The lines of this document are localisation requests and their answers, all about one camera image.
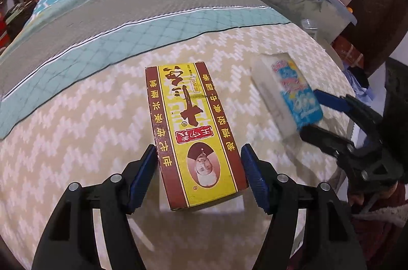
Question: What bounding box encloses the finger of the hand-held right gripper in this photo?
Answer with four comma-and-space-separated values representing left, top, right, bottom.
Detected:
314, 88, 383, 122
299, 124, 359, 164

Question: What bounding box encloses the chevron patterned bed sheet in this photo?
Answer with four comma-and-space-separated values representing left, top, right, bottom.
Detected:
0, 0, 358, 270

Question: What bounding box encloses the clear plastic bottle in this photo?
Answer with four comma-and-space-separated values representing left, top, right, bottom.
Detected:
301, 18, 320, 42

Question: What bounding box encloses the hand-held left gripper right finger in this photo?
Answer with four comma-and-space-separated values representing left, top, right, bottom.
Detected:
240, 144, 368, 270

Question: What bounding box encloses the yellow brown cardboard box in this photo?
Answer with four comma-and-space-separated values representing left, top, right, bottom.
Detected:
145, 61, 250, 212

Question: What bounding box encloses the person's right forearm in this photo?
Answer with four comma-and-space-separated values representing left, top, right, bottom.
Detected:
348, 181, 408, 270

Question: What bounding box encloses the white blue tissue packet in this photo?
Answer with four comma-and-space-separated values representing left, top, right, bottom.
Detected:
250, 52, 324, 139

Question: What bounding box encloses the red brick-pattern bag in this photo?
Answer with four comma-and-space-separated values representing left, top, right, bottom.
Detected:
333, 33, 366, 70

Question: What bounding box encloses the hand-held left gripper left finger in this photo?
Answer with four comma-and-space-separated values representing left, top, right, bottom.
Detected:
31, 144, 158, 270

